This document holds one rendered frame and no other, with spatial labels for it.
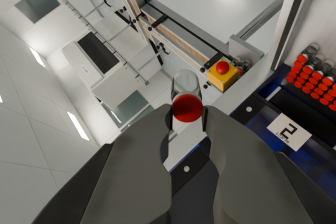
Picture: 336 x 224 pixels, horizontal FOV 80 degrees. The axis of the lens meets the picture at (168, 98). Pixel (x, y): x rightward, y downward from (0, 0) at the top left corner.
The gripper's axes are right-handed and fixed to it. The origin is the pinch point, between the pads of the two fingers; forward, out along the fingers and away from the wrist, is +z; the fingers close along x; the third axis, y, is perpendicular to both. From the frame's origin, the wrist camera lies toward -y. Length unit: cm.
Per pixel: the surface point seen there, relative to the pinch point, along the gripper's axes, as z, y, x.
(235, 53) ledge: 63, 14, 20
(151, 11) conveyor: 99, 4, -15
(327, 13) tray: 32.2, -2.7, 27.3
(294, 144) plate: 29.7, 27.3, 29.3
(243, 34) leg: 80, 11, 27
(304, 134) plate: 31, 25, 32
